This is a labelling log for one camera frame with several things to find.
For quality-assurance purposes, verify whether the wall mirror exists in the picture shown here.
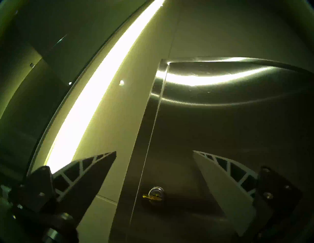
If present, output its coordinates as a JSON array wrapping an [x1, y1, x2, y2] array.
[[0, 0, 157, 172]]

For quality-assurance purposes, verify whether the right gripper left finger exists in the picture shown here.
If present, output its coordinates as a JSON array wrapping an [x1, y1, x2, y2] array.
[[10, 151, 117, 235]]

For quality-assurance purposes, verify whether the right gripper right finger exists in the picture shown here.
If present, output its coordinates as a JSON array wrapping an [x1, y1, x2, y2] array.
[[193, 150, 303, 237]]

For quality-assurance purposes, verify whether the small brass key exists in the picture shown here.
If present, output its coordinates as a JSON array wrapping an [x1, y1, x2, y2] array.
[[142, 192, 163, 202]]

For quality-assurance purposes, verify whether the stainless steel wall panel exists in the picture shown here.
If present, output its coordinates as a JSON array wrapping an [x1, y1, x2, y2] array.
[[108, 56, 314, 243]]

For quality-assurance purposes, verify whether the bright vertical light strip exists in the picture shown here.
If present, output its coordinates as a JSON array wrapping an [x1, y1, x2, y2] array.
[[44, 0, 167, 174]]

